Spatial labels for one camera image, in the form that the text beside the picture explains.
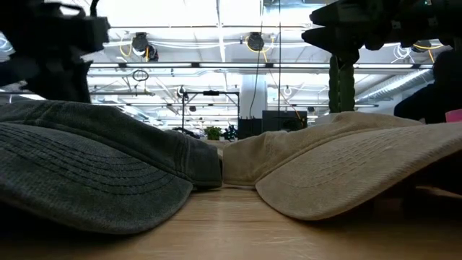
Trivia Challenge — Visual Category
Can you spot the person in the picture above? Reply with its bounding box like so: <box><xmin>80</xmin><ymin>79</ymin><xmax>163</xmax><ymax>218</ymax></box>
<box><xmin>393</xmin><ymin>49</ymin><xmax>462</xmax><ymax>124</ymax></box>

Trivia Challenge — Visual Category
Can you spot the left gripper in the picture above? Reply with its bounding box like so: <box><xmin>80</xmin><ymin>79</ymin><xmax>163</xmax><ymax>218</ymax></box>
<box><xmin>0</xmin><ymin>0</ymin><xmax>111</xmax><ymax>104</ymax></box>

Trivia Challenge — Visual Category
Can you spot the green cactus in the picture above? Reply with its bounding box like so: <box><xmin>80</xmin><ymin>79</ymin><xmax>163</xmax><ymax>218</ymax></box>
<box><xmin>328</xmin><ymin>53</ymin><xmax>357</xmax><ymax>113</ymax></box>

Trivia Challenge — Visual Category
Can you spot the silver ventilation duct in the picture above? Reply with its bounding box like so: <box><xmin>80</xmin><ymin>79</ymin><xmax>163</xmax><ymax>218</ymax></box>
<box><xmin>355</xmin><ymin>69</ymin><xmax>434</xmax><ymax>106</ymax></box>

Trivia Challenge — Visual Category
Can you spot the black metal rig frame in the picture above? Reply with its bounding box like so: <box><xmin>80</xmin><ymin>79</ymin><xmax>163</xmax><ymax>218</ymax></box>
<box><xmin>181</xmin><ymin>90</ymin><xmax>241</xmax><ymax>131</ymax></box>

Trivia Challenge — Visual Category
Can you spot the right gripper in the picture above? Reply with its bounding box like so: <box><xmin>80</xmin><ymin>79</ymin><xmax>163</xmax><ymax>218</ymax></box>
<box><xmin>301</xmin><ymin>0</ymin><xmax>434</xmax><ymax>65</ymax></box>

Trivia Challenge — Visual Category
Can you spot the black equipment box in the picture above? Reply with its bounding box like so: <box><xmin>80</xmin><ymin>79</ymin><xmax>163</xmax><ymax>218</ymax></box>
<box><xmin>237</xmin><ymin>118</ymin><xmax>263</xmax><ymax>140</ymax></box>

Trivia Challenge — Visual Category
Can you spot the green potted plant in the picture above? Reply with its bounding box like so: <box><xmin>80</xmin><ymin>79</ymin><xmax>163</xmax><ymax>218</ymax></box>
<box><xmin>204</xmin><ymin>126</ymin><xmax>223</xmax><ymax>141</ymax></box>

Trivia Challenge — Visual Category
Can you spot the beige baseball cap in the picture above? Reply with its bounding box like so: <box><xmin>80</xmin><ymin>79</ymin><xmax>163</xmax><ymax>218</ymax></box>
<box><xmin>222</xmin><ymin>110</ymin><xmax>462</xmax><ymax>222</ymax></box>

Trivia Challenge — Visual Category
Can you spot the black ceiling cable reel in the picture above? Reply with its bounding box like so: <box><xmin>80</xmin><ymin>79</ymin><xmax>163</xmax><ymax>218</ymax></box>
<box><xmin>131</xmin><ymin>31</ymin><xmax>149</xmax><ymax>53</ymax></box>
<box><xmin>247</xmin><ymin>31</ymin><xmax>266</xmax><ymax>52</ymax></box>

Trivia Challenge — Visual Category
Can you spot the red plastic tray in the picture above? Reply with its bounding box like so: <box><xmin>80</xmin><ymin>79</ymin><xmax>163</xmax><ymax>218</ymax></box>
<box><xmin>445</xmin><ymin>109</ymin><xmax>462</xmax><ymax>124</ymax></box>

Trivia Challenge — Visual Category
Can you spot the dark grey baseball cap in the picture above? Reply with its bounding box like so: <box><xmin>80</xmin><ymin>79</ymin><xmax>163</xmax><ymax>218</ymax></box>
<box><xmin>0</xmin><ymin>100</ymin><xmax>223</xmax><ymax>235</ymax></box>

